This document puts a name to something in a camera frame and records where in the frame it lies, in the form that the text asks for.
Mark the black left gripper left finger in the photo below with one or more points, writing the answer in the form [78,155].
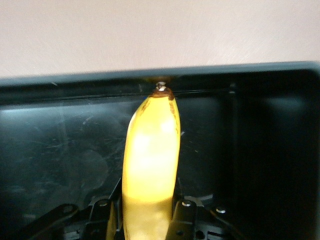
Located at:
[100,220]

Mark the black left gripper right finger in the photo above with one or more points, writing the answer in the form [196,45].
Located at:
[181,220]

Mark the yellow banana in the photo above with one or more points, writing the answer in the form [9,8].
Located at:
[150,162]

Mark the black plastic box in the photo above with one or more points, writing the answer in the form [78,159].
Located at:
[250,150]

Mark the brown table cover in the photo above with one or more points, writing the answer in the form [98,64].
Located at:
[150,32]

